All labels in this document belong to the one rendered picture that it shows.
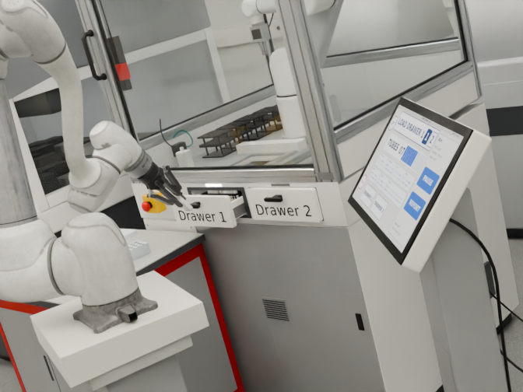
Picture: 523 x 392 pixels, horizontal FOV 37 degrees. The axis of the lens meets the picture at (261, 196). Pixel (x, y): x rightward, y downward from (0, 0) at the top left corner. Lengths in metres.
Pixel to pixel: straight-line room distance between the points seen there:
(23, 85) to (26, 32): 1.22
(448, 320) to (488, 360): 0.15
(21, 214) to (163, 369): 0.55
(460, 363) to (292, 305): 0.90
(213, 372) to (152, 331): 0.97
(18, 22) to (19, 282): 0.65
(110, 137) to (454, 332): 1.16
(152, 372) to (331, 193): 0.76
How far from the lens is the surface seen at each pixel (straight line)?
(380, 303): 2.59
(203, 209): 2.71
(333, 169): 2.38
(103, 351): 2.02
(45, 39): 2.09
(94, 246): 2.03
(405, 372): 2.76
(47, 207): 3.30
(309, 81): 2.34
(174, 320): 2.06
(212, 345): 2.97
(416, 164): 1.80
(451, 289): 1.91
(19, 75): 3.27
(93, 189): 2.39
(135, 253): 2.80
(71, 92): 2.25
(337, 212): 2.43
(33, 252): 2.11
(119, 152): 2.45
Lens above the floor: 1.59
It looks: 15 degrees down
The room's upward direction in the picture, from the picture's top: 15 degrees counter-clockwise
